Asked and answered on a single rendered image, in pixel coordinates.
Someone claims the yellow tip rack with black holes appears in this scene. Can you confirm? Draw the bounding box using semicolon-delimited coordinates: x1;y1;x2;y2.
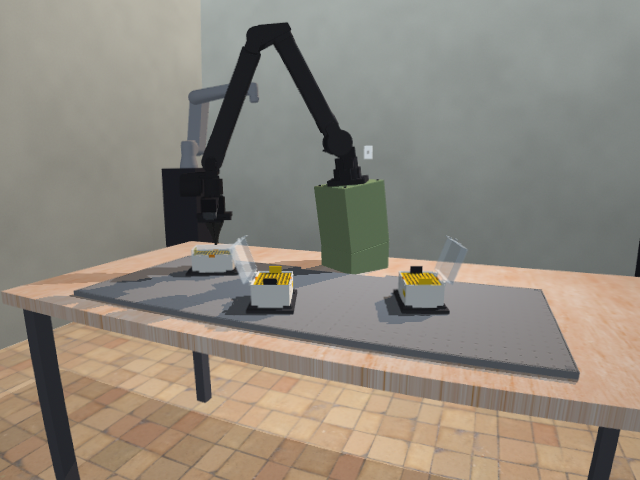
401;266;441;285
253;266;291;285

